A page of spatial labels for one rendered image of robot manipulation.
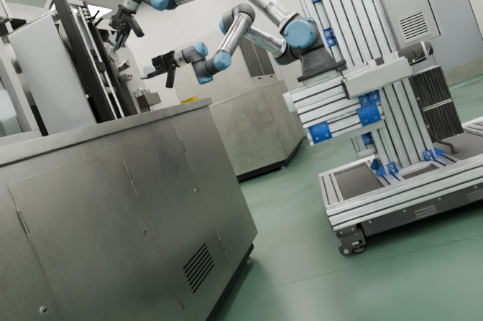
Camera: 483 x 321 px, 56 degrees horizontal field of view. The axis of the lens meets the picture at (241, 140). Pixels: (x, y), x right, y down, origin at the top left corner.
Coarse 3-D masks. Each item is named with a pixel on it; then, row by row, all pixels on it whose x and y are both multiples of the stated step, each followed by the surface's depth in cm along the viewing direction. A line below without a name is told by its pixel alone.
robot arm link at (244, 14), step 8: (240, 8) 224; (248, 8) 223; (240, 16) 221; (248, 16) 221; (232, 24) 219; (240, 24) 217; (248, 24) 221; (232, 32) 214; (240, 32) 216; (224, 40) 211; (232, 40) 211; (240, 40) 216; (224, 48) 208; (232, 48) 210; (216, 56) 204; (224, 56) 203; (208, 64) 207; (216, 64) 203; (224, 64) 202; (208, 72) 209; (216, 72) 208
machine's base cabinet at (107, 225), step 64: (192, 128) 214; (0, 192) 101; (64, 192) 120; (128, 192) 147; (192, 192) 191; (0, 256) 96; (64, 256) 112; (128, 256) 136; (192, 256) 172; (0, 320) 91; (64, 320) 106; (128, 320) 126; (192, 320) 157
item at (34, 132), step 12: (0, 48) 122; (0, 60) 121; (12, 72) 123; (12, 84) 121; (24, 96) 124; (24, 108) 122; (24, 120) 122; (24, 132) 120; (36, 132) 123; (0, 144) 111
